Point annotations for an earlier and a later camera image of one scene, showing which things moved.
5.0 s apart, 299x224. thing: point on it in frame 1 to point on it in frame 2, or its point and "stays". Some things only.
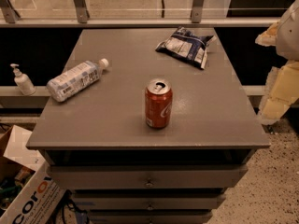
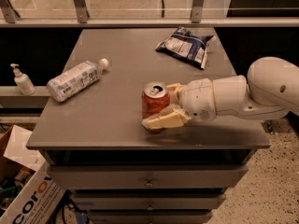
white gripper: (289, 36) to (196, 97)
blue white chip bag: (187, 46) stays
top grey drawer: (145, 176) stays
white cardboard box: (40, 196) stays
